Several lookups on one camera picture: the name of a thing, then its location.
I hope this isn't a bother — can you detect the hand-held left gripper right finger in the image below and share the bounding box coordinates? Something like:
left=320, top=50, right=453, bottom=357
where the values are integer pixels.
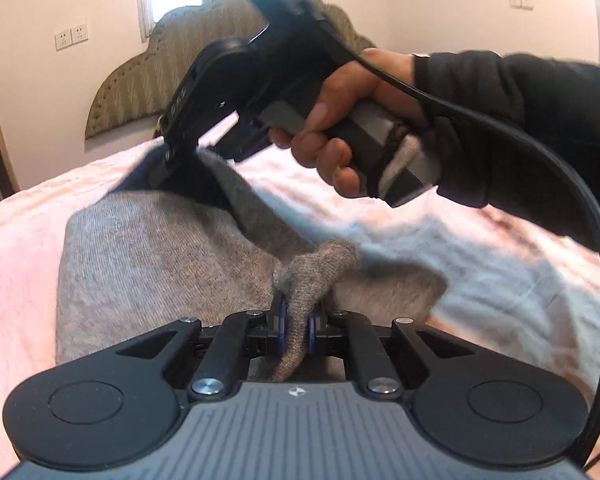
left=307, top=307, right=474, bottom=395

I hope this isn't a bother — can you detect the person's right hand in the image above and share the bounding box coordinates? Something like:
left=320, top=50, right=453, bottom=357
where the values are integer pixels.
left=269, top=47, right=431, bottom=200

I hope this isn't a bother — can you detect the grey knitted garment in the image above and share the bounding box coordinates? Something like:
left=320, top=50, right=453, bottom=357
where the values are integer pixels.
left=55, top=152, right=448, bottom=383

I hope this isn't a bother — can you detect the bright window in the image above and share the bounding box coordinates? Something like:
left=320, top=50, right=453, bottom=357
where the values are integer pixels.
left=135, top=0, right=321, bottom=43

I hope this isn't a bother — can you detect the dark navy garment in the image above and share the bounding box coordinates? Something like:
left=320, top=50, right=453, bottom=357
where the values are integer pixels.
left=107, top=147, right=231, bottom=211

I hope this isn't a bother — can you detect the olive striped upholstered headboard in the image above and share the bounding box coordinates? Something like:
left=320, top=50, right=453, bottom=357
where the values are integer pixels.
left=85, top=0, right=378, bottom=141

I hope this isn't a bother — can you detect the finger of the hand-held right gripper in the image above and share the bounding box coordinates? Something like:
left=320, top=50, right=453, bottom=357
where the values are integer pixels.
left=147, top=109, right=204, bottom=189

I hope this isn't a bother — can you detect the pink bed blanket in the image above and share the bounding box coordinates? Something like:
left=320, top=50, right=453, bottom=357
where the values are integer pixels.
left=0, top=135, right=600, bottom=480

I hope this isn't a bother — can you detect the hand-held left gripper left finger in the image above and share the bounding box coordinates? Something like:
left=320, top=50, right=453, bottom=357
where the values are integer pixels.
left=115, top=294, right=288, bottom=395

